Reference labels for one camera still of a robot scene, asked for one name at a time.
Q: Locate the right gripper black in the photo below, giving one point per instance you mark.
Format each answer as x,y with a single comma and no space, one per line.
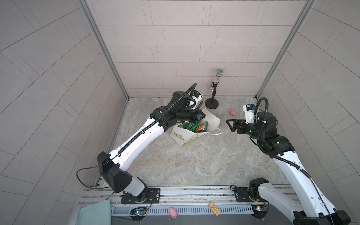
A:
240,122

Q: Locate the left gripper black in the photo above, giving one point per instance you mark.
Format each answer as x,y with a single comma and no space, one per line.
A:
195,119

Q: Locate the white paper bag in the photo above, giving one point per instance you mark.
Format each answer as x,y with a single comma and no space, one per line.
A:
188,131

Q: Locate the green Fox's spring tea bag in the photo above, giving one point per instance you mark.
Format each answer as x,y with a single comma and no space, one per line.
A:
188,125

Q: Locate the orange Fox's fruits bag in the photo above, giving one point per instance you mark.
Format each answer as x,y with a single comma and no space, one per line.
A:
198,129

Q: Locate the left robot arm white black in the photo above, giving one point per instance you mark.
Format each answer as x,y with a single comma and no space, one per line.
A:
113,166

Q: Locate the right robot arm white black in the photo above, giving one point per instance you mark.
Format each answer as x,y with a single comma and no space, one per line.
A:
313,207

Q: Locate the dark green snack bag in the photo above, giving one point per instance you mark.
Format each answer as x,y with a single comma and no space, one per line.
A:
205,126

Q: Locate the pink pig toy on table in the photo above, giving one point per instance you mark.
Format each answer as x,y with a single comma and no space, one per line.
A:
232,111

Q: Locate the black microphone stand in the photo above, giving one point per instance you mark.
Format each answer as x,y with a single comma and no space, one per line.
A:
212,103

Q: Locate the sparkly silver microphone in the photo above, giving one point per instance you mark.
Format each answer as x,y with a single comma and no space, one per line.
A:
218,74

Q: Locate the right circuit board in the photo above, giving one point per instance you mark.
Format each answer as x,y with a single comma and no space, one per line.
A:
259,211

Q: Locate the circuit board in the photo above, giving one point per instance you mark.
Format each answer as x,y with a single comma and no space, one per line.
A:
137,214
259,211

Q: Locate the small wooden tag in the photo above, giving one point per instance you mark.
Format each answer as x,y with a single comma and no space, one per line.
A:
213,207

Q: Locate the left circuit board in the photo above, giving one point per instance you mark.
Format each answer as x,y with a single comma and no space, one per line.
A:
137,214

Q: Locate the teal cloth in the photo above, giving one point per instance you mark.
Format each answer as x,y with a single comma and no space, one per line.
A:
95,214

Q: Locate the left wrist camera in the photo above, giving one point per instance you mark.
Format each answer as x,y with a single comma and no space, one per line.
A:
195,101

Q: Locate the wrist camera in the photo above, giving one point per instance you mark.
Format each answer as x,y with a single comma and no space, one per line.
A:
195,101
249,110

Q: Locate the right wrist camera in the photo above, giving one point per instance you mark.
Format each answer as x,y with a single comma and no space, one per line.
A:
249,110

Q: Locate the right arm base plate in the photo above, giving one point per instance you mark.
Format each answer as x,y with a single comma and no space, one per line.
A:
242,194

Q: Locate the aluminium front rail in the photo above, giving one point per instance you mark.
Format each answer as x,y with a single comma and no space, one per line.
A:
169,195

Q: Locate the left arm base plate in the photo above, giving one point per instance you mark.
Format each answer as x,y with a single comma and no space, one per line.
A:
149,195

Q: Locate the pink pig toy on rail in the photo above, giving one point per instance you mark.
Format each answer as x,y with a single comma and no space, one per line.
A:
173,212

